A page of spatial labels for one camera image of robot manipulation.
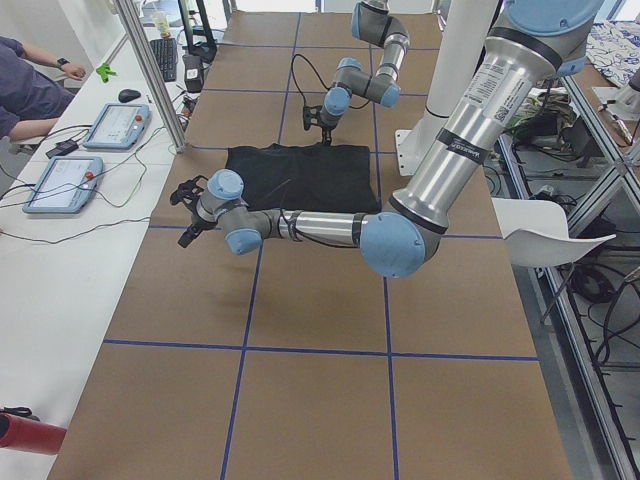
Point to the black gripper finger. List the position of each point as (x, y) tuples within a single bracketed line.
[(187, 237), (326, 137)]

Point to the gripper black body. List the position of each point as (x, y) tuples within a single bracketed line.
[(195, 223), (326, 126)]

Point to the black printed t-shirt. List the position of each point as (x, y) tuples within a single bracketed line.
[(317, 178)]

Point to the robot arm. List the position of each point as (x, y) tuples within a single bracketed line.
[(497, 51), (372, 23)]

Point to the upper teach pendant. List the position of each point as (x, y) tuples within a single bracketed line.
[(117, 127)]

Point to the teach pendant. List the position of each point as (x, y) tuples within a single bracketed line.
[(66, 185), (117, 127)]

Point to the black computer mouse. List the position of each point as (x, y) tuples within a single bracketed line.
[(128, 95)]

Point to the lower teach pendant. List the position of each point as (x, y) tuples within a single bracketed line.
[(66, 185)]

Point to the black power adapter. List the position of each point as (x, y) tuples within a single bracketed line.
[(63, 148)]

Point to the black keyboard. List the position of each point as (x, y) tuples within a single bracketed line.
[(165, 54)]

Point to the green plastic clamp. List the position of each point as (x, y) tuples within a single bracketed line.
[(105, 72)]

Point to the brown paper table cover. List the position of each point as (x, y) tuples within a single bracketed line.
[(299, 362)]

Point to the person in blue shirt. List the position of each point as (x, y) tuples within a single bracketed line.
[(31, 102)]

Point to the white plastic chair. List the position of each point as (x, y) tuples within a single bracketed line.
[(536, 235)]

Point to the red bottle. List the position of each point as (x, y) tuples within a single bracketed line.
[(28, 435)]

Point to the aluminium frame post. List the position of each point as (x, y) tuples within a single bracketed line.
[(129, 18)]

